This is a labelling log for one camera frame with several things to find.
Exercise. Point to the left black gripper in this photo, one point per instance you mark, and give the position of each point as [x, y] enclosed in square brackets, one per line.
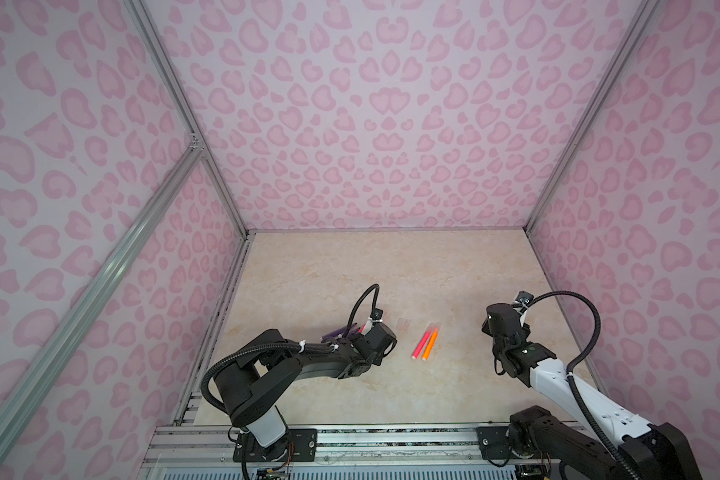
[356, 340]

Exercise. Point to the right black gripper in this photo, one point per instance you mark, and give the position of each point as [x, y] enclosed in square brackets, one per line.
[486, 325]

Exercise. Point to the pink marker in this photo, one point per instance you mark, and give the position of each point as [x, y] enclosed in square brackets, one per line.
[422, 343]

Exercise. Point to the orange marker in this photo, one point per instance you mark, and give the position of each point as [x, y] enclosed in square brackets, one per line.
[430, 343]

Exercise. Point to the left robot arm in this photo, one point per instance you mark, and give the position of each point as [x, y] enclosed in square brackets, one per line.
[247, 384]

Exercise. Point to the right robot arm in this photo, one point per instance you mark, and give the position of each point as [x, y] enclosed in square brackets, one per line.
[612, 442]

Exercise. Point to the lower purple marker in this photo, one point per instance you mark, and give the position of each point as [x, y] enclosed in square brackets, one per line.
[342, 338]

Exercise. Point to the upper purple marker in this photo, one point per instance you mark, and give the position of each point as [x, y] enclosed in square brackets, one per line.
[340, 333]

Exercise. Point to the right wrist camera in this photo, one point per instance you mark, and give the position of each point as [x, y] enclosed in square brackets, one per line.
[523, 299]

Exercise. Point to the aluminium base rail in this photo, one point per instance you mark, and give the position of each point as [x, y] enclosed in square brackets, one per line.
[360, 451]

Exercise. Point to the right corner aluminium post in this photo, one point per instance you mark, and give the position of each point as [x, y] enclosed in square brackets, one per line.
[646, 14]

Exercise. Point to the corner aluminium post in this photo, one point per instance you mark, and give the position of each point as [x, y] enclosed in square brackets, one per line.
[144, 23]
[646, 14]

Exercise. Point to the diagonal aluminium frame bar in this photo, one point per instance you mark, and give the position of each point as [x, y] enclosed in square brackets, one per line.
[33, 386]

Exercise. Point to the left corner aluminium post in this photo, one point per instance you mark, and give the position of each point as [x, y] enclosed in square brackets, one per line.
[144, 23]

